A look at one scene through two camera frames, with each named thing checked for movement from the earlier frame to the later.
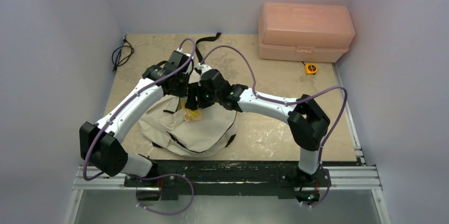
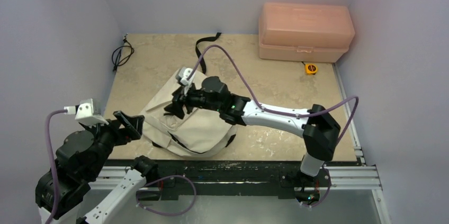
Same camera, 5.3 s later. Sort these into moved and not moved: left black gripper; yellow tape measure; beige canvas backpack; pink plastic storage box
Moved: left black gripper
Not moved: beige canvas backpack; yellow tape measure; pink plastic storage box
